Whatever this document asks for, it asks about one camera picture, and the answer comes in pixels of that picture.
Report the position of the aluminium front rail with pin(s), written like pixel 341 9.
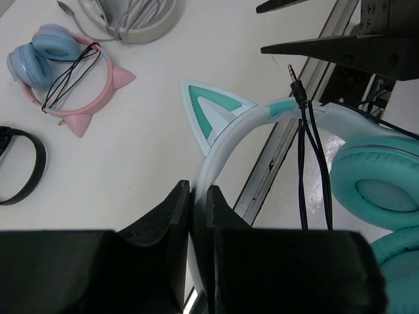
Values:
pixel 281 138

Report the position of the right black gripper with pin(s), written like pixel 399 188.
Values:
pixel 384 42

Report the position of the pink blue cat-ear headphones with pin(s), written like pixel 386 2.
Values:
pixel 53 63

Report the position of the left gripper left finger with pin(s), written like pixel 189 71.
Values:
pixel 140 269

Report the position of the teal cat-ear headphones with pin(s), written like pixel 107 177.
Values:
pixel 374 174

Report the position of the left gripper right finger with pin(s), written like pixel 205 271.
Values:
pixel 258 270

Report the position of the black on-ear headphones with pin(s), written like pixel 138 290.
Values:
pixel 7 135

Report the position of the white grey headset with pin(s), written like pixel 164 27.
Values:
pixel 130 22

